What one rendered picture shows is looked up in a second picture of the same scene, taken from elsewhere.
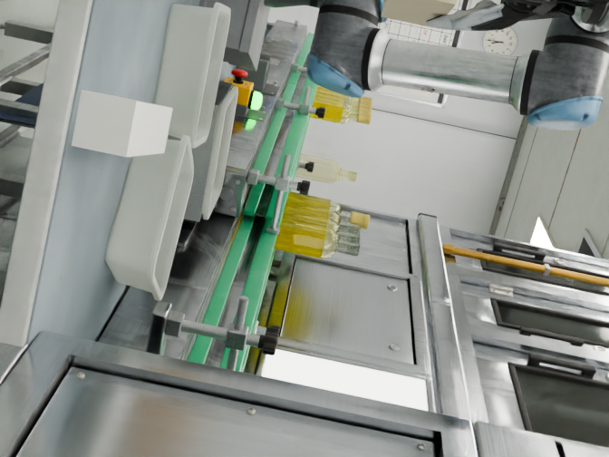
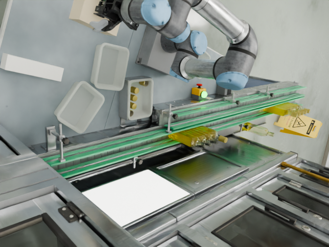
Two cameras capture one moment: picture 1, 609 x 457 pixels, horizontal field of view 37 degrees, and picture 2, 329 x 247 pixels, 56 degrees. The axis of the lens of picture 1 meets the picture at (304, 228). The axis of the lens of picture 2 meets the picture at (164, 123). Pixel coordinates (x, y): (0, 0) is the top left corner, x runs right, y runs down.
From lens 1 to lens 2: 1.25 m
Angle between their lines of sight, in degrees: 43
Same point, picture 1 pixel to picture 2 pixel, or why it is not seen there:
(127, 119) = (6, 59)
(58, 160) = not seen: outside the picture
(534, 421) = (231, 225)
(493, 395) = (225, 211)
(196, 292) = (104, 137)
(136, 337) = not seen: hidden behind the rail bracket
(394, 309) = (218, 173)
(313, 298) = (189, 162)
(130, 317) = (74, 137)
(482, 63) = (207, 63)
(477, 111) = not seen: outside the picture
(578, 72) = (228, 61)
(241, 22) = (147, 55)
